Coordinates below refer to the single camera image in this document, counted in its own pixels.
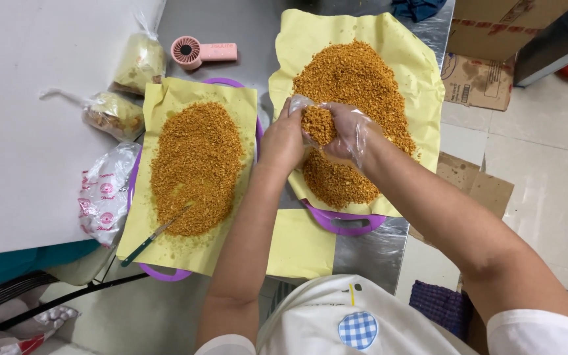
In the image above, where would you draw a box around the oval heap of fried crumbs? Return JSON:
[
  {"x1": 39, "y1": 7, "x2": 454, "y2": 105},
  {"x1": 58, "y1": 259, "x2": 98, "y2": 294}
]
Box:
[{"x1": 150, "y1": 101, "x2": 245, "y2": 237}]

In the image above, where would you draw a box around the green-handled knife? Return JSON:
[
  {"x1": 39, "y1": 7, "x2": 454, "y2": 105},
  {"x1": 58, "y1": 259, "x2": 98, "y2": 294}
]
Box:
[{"x1": 120, "y1": 204, "x2": 193, "y2": 268}]

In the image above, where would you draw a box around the teal cloth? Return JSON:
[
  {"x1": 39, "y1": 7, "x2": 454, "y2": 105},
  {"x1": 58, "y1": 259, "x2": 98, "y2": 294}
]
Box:
[{"x1": 0, "y1": 240, "x2": 101, "y2": 291}]

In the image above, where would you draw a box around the pack of pink-printed plastic bags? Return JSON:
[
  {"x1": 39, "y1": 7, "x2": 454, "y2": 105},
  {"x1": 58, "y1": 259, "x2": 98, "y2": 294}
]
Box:
[{"x1": 78, "y1": 142, "x2": 142, "y2": 248}]

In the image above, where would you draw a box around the brown cardboard floor sheet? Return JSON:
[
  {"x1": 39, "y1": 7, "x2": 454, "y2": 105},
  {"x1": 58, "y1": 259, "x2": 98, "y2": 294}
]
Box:
[{"x1": 409, "y1": 151, "x2": 515, "y2": 247}]

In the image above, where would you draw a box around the small clear plastic bag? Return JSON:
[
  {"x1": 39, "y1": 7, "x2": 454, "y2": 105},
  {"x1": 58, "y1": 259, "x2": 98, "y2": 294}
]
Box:
[{"x1": 289, "y1": 95, "x2": 337, "y2": 149}]

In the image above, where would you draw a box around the large heap of fried crumbs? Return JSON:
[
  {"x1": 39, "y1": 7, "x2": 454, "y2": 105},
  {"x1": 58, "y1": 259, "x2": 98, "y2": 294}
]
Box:
[{"x1": 292, "y1": 39, "x2": 420, "y2": 210}]

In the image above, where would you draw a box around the white and red plastic bag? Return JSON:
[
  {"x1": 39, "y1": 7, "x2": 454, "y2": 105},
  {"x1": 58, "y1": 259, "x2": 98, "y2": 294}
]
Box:
[{"x1": 0, "y1": 305, "x2": 80, "y2": 355}]

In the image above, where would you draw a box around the dark grey cabinet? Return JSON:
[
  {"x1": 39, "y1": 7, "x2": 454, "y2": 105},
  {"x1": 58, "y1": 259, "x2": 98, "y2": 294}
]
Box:
[{"x1": 513, "y1": 0, "x2": 568, "y2": 88}]

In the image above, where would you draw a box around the flat yellow paper sheet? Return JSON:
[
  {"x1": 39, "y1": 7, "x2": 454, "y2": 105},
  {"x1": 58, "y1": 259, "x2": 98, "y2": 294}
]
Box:
[{"x1": 116, "y1": 77, "x2": 258, "y2": 277}]

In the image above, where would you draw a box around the large crumpled yellow paper sheet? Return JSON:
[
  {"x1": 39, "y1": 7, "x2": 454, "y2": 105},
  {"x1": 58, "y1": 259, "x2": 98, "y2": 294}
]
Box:
[{"x1": 268, "y1": 9, "x2": 446, "y2": 218}]

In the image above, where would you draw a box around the person's left hand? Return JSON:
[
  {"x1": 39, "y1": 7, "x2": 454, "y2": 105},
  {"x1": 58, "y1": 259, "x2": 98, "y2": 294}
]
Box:
[{"x1": 258, "y1": 97, "x2": 308, "y2": 171}]

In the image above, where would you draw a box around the purple plastic tray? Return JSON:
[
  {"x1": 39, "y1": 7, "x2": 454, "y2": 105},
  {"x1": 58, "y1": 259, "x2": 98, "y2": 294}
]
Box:
[
  {"x1": 127, "y1": 77, "x2": 264, "y2": 283},
  {"x1": 301, "y1": 199, "x2": 387, "y2": 236}
]

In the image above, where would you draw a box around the white apron with checkered patch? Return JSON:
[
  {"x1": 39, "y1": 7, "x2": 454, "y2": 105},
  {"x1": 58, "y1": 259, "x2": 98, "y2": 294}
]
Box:
[{"x1": 257, "y1": 274, "x2": 477, "y2": 355}]

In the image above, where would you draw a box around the brown cardboard box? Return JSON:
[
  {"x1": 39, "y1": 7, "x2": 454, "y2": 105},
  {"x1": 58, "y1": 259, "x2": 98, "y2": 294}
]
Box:
[{"x1": 446, "y1": 0, "x2": 568, "y2": 62}]

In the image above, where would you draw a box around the dark blue cloth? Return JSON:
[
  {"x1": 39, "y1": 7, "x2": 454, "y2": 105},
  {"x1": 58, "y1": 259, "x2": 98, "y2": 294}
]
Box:
[{"x1": 391, "y1": 0, "x2": 447, "y2": 23}]

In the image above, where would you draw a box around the small plain yellow paper sheet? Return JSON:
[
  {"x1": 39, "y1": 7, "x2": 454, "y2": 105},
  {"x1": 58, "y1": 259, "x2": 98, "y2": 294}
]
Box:
[{"x1": 266, "y1": 208, "x2": 337, "y2": 280}]

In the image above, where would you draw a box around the stained flat cardboard piece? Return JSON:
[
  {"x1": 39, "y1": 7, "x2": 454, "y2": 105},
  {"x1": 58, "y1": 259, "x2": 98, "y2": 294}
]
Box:
[{"x1": 440, "y1": 52, "x2": 516, "y2": 112}]

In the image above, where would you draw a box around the black chair frame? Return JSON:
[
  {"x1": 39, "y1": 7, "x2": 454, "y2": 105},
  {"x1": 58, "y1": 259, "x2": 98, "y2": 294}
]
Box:
[{"x1": 0, "y1": 271, "x2": 150, "y2": 331}]

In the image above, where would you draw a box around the purple woven mat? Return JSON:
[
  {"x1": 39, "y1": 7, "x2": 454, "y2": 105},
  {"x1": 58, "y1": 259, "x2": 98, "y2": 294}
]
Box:
[{"x1": 409, "y1": 280, "x2": 473, "y2": 341}]

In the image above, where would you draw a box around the filled tied plastic bag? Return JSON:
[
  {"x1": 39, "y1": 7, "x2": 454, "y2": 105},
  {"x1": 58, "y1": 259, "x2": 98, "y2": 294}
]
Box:
[
  {"x1": 39, "y1": 89, "x2": 146, "y2": 143},
  {"x1": 110, "y1": 10, "x2": 167, "y2": 96}
]

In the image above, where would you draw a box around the person's white shirt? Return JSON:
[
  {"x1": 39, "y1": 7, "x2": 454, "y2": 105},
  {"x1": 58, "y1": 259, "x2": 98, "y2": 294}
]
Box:
[{"x1": 195, "y1": 310, "x2": 568, "y2": 355}]

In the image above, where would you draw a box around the person's right hand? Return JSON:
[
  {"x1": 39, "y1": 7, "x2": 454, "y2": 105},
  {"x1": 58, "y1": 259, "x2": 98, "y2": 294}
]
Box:
[{"x1": 319, "y1": 102, "x2": 382, "y2": 169}]

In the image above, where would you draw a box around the pink handheld fan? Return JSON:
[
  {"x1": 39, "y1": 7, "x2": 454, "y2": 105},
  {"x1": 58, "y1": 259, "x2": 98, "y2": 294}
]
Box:
[{"x1": 171, "y1": 35, "x2": 239, "y2": 71}]

